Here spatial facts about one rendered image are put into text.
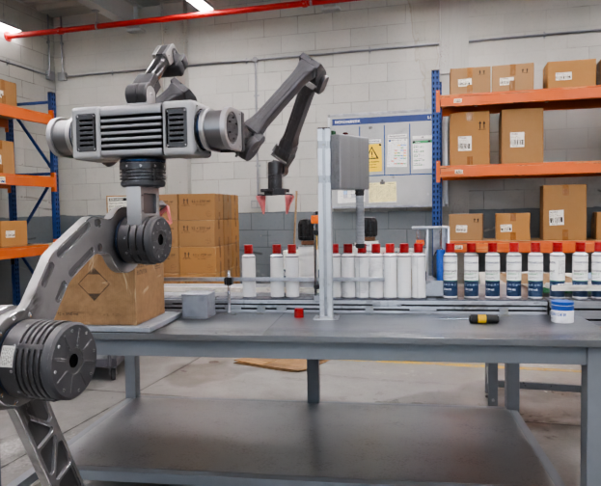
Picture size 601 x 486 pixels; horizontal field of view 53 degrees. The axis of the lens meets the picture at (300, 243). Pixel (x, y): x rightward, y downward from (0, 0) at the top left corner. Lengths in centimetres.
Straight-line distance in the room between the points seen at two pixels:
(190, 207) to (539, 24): 395
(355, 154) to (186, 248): 374
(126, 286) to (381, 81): 517
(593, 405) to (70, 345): 145
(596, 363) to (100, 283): 154
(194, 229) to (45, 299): 417
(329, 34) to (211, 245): 281
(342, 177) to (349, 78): 482
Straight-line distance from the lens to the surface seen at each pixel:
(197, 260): 571
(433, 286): 231
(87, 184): 807
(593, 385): 199
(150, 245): 178
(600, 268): 237
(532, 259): 231
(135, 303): 202
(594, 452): 205
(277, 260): 228
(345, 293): 226
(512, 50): 682
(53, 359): 141
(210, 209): 565
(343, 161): 211
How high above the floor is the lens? 121
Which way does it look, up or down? 3 degrees down
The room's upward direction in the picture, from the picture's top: 1 degrees counter-clockwise
